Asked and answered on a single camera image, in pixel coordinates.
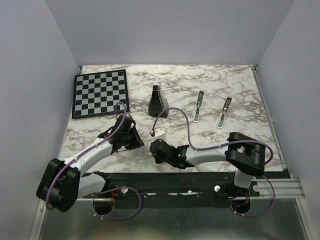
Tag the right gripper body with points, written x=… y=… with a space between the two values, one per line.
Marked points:
x=159 y=160

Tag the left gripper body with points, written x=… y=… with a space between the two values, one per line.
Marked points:
x=125 y=137

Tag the black wedge stand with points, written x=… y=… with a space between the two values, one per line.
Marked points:
x=158 y=102

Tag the small staple box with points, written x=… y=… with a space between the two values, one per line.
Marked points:
x=148 y=153

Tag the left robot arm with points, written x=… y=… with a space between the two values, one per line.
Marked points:
x=64 y=181

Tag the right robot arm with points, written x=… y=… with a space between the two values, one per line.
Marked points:
x=243 y=152

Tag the black white chessboard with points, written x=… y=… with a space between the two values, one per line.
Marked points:
x=100 y=94

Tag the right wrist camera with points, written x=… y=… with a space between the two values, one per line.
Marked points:
x=158 y=133

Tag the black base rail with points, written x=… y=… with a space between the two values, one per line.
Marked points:
x=176 y=190

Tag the aluminium extrusion rail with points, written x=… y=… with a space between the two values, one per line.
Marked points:
x=284 y=188

